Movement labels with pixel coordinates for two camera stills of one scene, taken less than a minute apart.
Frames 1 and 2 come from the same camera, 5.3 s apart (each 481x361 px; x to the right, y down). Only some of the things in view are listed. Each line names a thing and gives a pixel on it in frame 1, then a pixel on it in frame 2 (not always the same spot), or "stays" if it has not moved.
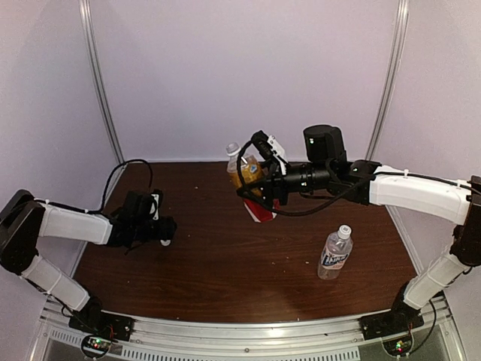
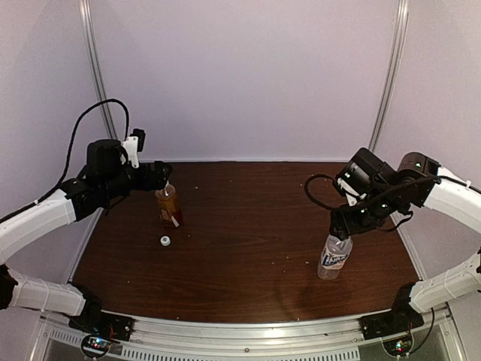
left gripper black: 165,232 -> 158,181
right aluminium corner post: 398,43 stays
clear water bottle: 336,251 stays
